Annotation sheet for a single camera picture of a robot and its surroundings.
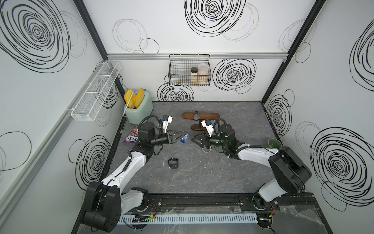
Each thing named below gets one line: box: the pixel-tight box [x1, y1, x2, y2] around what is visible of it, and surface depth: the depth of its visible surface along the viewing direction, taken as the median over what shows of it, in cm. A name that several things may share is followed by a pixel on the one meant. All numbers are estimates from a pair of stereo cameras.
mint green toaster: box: [124, 90, 154, 125], surface depth 99 cm
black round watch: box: [167, 156, 179, 170], surface depth 89 cm
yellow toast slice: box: [133, 87, 145, 109], surface depth 97 cm
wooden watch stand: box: [182, 112, 221, 131], surface depth 95 cm
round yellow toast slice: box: [124, 89, 136, 109], surface depth 97 cm
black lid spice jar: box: [190, 66, 199, 86], surface depth 87 cm
